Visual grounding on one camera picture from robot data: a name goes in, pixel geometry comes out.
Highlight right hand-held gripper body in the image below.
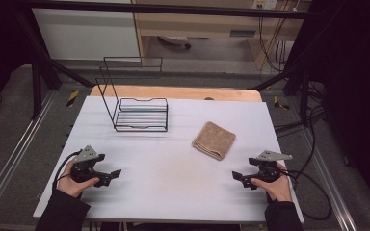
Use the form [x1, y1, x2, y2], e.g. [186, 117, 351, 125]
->
[248, 149, 294, 184]

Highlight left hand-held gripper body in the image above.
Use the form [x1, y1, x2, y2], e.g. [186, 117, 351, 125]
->
[70, 144, 106, 184]

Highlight brown towel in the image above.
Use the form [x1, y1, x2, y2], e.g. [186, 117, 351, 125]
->
[191, 121, 237, 162]

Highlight black wire rack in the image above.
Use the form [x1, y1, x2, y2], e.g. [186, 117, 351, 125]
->
[94, 56, 170, 133]

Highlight person's right hand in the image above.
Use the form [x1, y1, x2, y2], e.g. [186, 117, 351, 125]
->
[250, 161, 294, 203]

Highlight person's left hand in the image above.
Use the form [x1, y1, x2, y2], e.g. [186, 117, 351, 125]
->
[57, 159, 101, 199]

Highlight white table cover board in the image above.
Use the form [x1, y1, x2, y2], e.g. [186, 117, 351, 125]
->
[33, 95, 305, 224]

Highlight yellow black tape strip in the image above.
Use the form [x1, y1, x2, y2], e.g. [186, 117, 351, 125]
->
[273, 95, 291, 111]
[66, 90, 80, 108]

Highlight wooden table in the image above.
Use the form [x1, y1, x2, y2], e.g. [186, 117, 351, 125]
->
[90, 85, 264, 103]

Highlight white cabinet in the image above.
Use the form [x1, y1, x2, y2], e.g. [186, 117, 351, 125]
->
[32, 0, 142, 61]

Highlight office chair base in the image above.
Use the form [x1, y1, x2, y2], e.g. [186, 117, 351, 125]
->
[158, 35, 193, 50]

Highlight light wooden desk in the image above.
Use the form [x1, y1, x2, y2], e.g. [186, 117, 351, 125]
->
[131, 0, 312, 70]

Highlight white power socket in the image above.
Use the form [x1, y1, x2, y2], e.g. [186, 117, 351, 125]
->
[251, 0, 278, 10]

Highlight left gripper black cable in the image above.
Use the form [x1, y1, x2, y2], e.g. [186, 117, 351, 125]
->
[51, 151, 82, 193]

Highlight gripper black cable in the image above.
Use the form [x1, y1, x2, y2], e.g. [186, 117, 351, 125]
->
[278, 168, 332, 221]
[51, 151, 82, 193]

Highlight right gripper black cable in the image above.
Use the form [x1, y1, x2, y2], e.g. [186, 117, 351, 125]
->
[278, 168, 332, 221]

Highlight black floor cables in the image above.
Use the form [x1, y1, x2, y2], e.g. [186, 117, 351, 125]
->
[274, 80, 328, 138]

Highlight aluminium floor rail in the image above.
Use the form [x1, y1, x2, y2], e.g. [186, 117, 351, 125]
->
[297, 128, 357, 231]
[0, 90, 57, 219]

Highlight hanging cables under desk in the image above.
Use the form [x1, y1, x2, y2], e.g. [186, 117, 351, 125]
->
[258, 13, 291, 73]

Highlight black metal frame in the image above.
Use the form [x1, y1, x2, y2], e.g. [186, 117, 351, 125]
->
[13, 0, 329, 121]

